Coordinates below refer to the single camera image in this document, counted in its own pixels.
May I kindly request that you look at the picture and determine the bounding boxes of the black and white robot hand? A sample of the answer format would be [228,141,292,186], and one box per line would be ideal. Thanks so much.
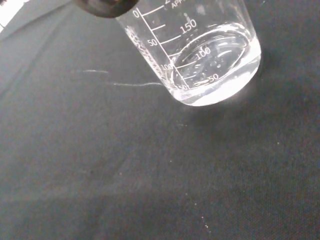
[72,0,140,19]

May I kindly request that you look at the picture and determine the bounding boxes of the black scalloped bench cloth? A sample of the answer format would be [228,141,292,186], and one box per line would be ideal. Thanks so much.
[0,0,320,240]

